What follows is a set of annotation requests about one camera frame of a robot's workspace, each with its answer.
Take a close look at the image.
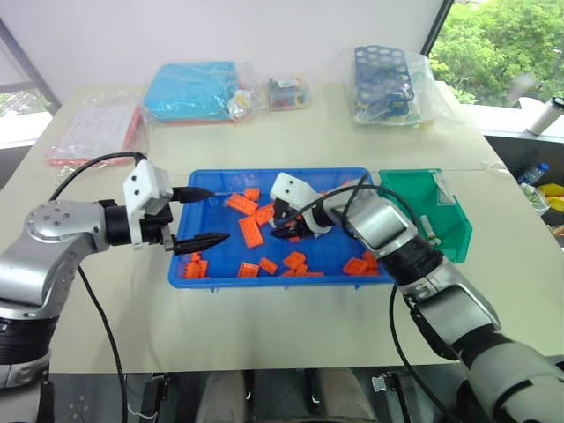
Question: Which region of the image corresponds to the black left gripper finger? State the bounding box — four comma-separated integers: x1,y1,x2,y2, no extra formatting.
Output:
168,232,232,256
170,187,213,204

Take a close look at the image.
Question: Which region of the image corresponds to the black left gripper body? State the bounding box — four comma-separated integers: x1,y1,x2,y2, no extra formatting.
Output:
139,200,178,249

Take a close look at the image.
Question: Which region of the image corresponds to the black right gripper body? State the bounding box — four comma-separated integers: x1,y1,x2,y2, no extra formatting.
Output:
271,198,310,235

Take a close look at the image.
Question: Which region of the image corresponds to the blue plastic bin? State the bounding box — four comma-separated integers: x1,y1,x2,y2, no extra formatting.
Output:
168,166,397,291

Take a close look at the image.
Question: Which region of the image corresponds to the green plastic bin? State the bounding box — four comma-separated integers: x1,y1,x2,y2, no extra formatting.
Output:
378,167,474,264

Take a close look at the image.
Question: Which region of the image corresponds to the clear bin label holder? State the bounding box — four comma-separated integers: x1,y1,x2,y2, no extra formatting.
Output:
433,172,456,207

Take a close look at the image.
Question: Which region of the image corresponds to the long orange building brick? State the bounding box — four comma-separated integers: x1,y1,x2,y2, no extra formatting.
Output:
238,215,266,249
225,193,260,217

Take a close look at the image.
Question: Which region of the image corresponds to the teal bag in plastic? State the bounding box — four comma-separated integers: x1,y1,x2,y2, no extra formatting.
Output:
142,62,242,128

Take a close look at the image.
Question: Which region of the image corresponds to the bagged pink paper stack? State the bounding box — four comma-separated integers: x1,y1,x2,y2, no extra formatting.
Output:
45,97,147,168

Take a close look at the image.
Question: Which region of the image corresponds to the small bag of colourful items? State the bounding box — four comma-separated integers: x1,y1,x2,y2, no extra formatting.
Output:
267,76,312,112

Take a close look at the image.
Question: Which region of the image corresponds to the grey rounded shape under table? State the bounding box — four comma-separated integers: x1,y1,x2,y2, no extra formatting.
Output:
195,368,249,423

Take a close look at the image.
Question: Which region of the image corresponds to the blue tube rack in bag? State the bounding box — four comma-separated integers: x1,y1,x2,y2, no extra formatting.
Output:
341,44,455,130

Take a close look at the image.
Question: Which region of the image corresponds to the clear water bottle blue cap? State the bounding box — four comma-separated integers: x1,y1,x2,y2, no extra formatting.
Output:
516,162,552,187

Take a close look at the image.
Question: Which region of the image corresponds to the white paper roll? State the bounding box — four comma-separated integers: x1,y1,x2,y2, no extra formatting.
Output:
525,96,564,136

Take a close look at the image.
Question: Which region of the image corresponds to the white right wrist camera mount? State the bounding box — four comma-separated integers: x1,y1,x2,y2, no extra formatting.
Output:
269,173,332,235

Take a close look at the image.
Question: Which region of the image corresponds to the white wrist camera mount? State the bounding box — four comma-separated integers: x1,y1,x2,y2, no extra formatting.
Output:
269,173,332,235
122,159,174,251

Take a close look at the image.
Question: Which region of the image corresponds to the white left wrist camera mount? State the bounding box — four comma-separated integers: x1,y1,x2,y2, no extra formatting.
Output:
122,159,174,251

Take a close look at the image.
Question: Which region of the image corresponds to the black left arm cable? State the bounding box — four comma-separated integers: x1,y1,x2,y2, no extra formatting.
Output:
47,152,147,423

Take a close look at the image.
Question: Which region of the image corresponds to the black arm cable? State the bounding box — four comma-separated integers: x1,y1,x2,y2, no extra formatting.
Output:
47,152,147,423
281,173,464,423

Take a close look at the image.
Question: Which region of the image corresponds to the bagged white ring toy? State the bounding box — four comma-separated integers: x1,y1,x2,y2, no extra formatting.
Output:
227,89,253,121

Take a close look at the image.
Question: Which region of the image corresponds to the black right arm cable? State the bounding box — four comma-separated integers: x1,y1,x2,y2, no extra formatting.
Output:
281,173,464,423

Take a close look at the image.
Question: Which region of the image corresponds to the black bracket under table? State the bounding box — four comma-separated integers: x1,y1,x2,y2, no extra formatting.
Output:
371,372,400,394
144,372,172,416

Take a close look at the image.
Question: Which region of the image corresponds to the grey window frame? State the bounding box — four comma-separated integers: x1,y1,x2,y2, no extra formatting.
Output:
0,16,63,116

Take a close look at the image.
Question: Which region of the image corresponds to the dark window frame post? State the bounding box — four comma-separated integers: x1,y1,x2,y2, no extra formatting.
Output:
419,0,456,57

